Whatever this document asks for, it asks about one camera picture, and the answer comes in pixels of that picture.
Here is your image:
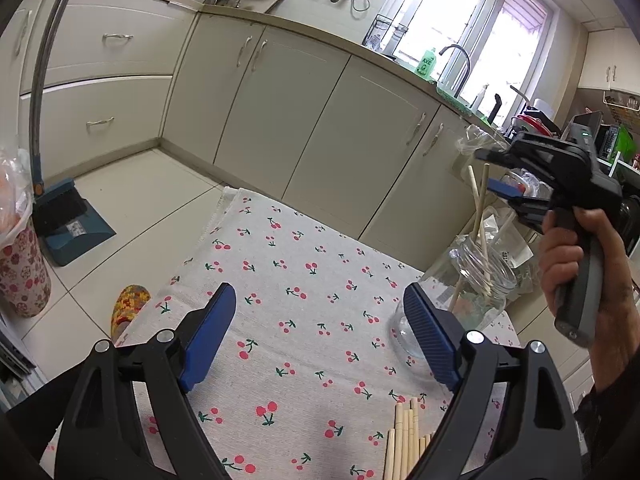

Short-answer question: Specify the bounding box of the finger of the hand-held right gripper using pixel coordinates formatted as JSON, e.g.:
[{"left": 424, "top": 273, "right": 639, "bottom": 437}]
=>
[
  {"left": 474, "top": 146, "right": 521, "bottom": 168},
  {"left": 487, "top": 178, "right": 549, "bottom": 234}
]

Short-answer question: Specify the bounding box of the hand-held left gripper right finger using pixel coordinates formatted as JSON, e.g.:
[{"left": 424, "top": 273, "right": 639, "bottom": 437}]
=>
[{"left": 402, "top": 282, "right": 583, "bottom": 480}]

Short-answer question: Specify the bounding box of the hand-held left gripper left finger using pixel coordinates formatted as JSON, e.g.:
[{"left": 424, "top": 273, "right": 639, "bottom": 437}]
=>
[{"left": 54, "top": 282, "right": 237, "bottom": 480}]

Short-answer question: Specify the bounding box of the wooden chopstick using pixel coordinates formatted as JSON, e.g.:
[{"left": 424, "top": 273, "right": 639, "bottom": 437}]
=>
[
  {"left": 481, "top": 211, "right": 516, "bottom": 262},
  {"left": 449, "top": 163, "right": 491, "bottom": 315},
  {"left": 468, "top": 165, "right": 491, "bottom": 295}
]

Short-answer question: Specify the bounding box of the clear glass jar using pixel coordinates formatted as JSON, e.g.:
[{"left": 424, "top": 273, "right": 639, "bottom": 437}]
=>
[{"left": 387, "top": 244, "right": 519, "bottom": 362}]

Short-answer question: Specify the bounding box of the pile of wooden chopsticks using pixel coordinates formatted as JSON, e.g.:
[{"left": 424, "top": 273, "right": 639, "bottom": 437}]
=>
[{"left": 382, "top": 396, "right": 442, "bottom": 480}]

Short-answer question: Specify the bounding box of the person's right forearm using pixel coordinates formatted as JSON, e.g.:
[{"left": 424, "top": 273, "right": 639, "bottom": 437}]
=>
[{"left": 572, "top": 360, "right": 640, "bottom": 466}]

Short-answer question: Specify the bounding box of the person's right hand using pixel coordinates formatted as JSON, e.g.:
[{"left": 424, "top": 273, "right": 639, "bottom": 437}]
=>
[{"left": 540, "top": 206, "right": 640, "bottom": 393}]

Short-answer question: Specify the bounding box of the crumpled clear plastic bag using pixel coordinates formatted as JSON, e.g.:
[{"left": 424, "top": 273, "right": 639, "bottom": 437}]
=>
[{"left": 452, "top": 124, "right": 502, "bottom": 182}]

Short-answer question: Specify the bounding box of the white shelf rack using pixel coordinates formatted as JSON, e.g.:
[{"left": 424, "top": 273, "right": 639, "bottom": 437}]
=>
[{"left": 604, "top": 149, "right": 632, "bottom": 177}]

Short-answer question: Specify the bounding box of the green bag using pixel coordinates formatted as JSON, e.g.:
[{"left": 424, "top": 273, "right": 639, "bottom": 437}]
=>
[{"left": 600, "top": 124, "right": 637, "bottom": 163}]

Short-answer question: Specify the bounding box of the yellow floral slipper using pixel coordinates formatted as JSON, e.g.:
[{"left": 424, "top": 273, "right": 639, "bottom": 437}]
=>
[{"left": 109, "top": 284, "right": 152, "bottom": 341}]

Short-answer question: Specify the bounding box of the cream cabinet door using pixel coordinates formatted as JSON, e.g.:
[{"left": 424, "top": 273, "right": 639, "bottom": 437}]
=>
[
  {"left": 165, "top": 14, "right": 266, "bottom": 161},
  {"left": 0, "top": 0, "right": 48, "bottom": 111},
  {"left": 360, "top": 105, "right": 473, "bottom": 273},
  {"left": 214, "top": 27, "right": 351, "bottom": 201},
  {"left": 282, "top": 55, "right": 442, "bottom": 256}
]

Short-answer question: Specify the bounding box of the metal faucet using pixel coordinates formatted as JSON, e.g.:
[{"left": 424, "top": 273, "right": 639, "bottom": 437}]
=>
[{"left": 437, "top": 43, "right": 472, "bottom": 102}]

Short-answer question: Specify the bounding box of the cherry print tablecloth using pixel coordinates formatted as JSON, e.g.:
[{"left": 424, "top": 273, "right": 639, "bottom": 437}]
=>
[{"left": 40, "top": 187, "right": 522, "bottom": 480}]

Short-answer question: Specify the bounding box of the green dish soap bottle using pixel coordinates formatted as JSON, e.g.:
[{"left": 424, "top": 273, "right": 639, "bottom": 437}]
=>
[{"left": 416, "top": 47, "right": 439, "bottom": 82}]

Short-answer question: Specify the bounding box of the window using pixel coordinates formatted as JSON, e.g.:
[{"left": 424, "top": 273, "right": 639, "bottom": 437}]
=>
[{"left": 392, "top": 0, "right": 558, "bottom": 128}]

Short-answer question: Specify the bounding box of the blue dustpan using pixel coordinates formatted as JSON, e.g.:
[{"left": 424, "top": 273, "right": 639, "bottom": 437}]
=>
[{"left": 32, "top": 178, "right": 117, "bottom": 267}]

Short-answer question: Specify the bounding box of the floral trash bin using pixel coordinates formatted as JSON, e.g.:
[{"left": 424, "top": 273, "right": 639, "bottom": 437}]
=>
[{"left": 0, "top": 219, "right": 53, "bottom": 319}]

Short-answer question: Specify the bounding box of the cream kitchen base cabinet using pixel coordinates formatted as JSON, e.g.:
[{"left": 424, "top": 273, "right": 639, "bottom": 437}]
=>
[{"left": 0, "top": 0, "right": 501, "bottom": 276}]

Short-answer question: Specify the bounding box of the beige countertop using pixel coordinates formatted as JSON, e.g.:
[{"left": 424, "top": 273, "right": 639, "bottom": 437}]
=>
[{"left": 30, "top": 0, "right": 501, "bottom": 131}]

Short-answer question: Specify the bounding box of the cream drawer front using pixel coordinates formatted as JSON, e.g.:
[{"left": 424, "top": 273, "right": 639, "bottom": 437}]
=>
[
  {"left": 37, "top": 0, "right": 197, "bottom": 81},
  {"left": 19, "top": 76, "right": 175, "bottom": 163}
]

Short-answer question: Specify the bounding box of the clear plastic bin bag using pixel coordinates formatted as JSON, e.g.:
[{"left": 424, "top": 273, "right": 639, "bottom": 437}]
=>
[{"left": 0, "top": 146, "right": 37, "bottom": 247}]

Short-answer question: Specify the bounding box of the cream wall cabinet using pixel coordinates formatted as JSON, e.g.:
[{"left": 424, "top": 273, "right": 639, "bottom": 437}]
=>
[{"left": 579, "top": 27, "right": 640, "bottom": 94}]

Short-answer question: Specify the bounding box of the wire rack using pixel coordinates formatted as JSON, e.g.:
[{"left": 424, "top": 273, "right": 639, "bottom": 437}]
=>
[{"left": 362, "top": 14, "right": 409, "bottom": 59}]

